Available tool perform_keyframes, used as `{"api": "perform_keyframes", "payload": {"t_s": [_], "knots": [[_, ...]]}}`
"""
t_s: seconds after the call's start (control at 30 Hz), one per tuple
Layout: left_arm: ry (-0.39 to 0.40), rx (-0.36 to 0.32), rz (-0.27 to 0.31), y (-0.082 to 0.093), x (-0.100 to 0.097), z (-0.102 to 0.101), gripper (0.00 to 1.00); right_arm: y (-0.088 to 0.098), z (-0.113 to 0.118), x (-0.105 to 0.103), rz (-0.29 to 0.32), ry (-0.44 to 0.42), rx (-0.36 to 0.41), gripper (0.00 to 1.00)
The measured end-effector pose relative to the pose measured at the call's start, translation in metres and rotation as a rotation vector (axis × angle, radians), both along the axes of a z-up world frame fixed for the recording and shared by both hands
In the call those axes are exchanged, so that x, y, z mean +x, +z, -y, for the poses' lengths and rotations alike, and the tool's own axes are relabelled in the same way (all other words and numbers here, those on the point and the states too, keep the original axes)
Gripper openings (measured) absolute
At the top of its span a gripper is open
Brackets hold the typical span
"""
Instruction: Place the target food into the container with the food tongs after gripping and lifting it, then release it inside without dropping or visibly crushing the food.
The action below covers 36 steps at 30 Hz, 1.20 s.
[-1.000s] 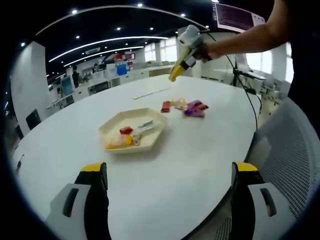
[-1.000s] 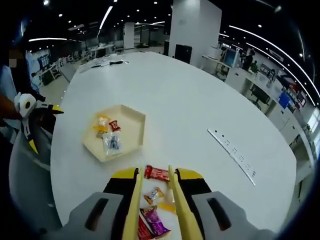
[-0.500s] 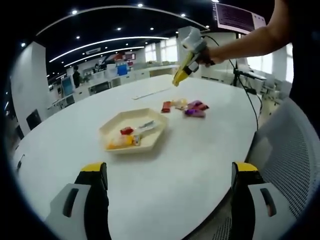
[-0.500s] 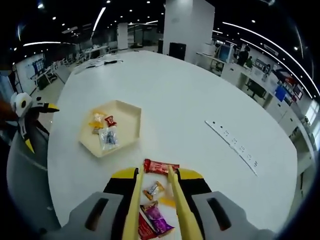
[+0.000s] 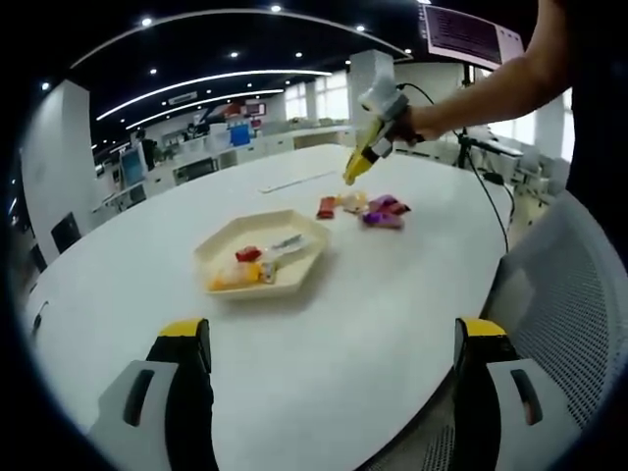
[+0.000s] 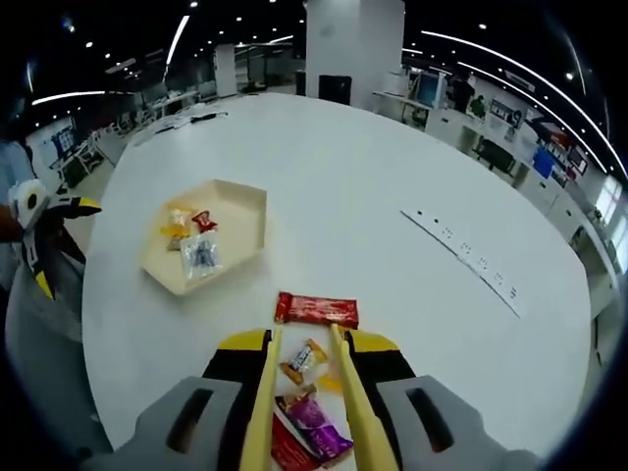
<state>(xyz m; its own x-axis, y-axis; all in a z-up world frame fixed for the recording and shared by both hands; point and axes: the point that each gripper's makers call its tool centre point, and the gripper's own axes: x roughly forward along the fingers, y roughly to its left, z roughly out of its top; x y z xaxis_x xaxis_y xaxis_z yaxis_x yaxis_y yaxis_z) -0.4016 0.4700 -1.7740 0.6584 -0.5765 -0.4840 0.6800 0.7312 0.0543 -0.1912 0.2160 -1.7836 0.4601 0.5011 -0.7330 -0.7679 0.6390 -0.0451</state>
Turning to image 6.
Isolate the black chair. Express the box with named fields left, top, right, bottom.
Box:
left=318, top=75, right=352, bottom=105

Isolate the clear blue-print food packet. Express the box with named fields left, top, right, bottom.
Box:
left=179, top=234, right=225, bottom=281

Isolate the purple food snack packet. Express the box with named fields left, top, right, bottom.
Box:
left=282, top=394, right=354, bottom=462

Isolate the long red food bar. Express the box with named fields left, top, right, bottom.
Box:
left=274, top=291, right=359, bottom=329
left=269, top=410, right=328, bottom=471

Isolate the row of white cabinets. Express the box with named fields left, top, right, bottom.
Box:
left=372, top=90, right=624, bottom=276

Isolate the white square pillar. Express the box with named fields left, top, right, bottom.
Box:
left=304, top=0, right=406, bottom=107

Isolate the white table cable strip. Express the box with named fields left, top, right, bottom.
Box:
left=399, top=209, right=522, bottom=319

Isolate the beige hexagonal container tray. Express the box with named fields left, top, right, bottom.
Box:
left=140, top=179, right=269, bottom=297

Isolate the orange blue-label food packet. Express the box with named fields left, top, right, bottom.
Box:
left=280, top=338, right=329, bottom=384

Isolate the blue screen kiosk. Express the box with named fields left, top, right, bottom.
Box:
left=415, top=71, right=448, bottom=107

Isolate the small red candy food packet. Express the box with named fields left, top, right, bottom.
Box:
left=190, top=209, right=220, bottom=233

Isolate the person's clothed torso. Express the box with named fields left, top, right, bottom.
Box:
left=0, top=139, right=36, bottom=202

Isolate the grey mesh office chair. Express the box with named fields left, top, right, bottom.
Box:
left=3, top=264, right=117, bottom=460

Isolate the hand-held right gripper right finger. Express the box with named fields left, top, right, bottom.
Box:
left=344, top=330, right=541, bottom=471

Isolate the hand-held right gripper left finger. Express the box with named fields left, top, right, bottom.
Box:
left=80, top=329, right=273, bottom=471

